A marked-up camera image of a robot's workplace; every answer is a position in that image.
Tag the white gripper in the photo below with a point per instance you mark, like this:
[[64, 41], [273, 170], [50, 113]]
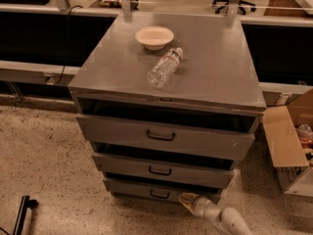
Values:
[[200, 205]]

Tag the grey bottom drawer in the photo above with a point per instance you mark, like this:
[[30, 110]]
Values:
[[153, 189]]

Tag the grey drawer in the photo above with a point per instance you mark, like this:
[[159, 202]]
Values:
[[165, 137], [153, 189], [165, 171]]

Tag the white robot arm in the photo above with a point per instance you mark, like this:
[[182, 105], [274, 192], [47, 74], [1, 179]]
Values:
[[227, 221]]

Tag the grey middle drawer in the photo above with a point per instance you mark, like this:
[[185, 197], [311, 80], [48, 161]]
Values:
[[165, 171]]

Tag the grey metal drawer cabinet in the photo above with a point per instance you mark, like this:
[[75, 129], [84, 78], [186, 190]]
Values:
[[215, 87]]

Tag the grey top drawer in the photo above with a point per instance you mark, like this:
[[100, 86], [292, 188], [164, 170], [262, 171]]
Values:
[[165, 137]]

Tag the open cardboard box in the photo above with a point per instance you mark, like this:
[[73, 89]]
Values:
[[294, 170]]

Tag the clear plastic water bottle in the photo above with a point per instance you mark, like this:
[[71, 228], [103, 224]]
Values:
[[165, 67]]

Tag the red item in box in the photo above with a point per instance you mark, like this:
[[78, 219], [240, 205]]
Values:
[[305, 135]]

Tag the black stand on floor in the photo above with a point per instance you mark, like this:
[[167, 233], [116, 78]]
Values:
[[26, 204]]

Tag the white paper bowl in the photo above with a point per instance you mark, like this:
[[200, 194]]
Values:
[[154, 37]]

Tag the black office chair base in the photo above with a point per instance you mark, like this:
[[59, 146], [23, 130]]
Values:
[[243, 6]]

